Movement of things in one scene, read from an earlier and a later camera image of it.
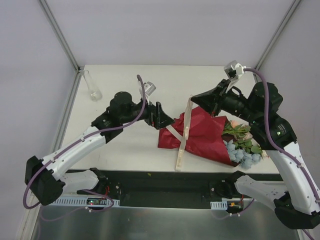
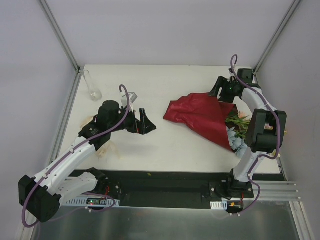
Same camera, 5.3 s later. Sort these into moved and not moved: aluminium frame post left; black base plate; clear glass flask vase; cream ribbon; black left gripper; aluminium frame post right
Moved: black left gripper; cream ribbon
Not moved: black base plate; clear glass flask vase; aluminium frame post right; aluminium frame post left
